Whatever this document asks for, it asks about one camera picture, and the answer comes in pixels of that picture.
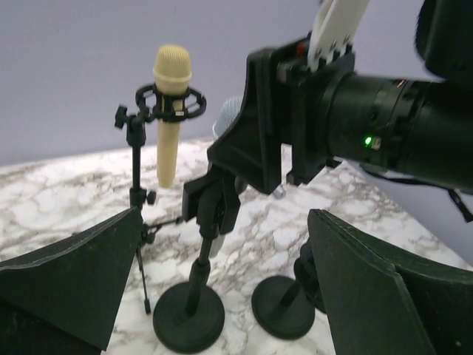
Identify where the silver grey microphone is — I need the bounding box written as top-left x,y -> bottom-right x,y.
272,185 -> 286,199

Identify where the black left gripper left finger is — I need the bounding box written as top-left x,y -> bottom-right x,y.
1,208 -> 142,351

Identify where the black shock mount round stand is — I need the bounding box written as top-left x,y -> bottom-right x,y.
251,243 -> 326,340

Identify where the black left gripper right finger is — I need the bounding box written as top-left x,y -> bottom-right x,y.
308,209 -> 472,354

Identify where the beige microphone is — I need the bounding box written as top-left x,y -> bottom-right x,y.
153,44 -> 192,189

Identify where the black tripod shock mount stand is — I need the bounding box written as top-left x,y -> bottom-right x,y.
72,83 -> 206,315

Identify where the white microphone silver mesh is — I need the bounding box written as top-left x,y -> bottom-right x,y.
211,95 -> 247,256

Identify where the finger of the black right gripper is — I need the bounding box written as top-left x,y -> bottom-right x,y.
208,48 -> 283,195

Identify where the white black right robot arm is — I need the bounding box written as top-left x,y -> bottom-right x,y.
208,1 -> 472,221

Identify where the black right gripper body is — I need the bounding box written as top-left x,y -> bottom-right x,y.
273,46 -> 355,185

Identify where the black round-base clip stand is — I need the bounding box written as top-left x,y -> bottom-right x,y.
152,165 -> 240,354

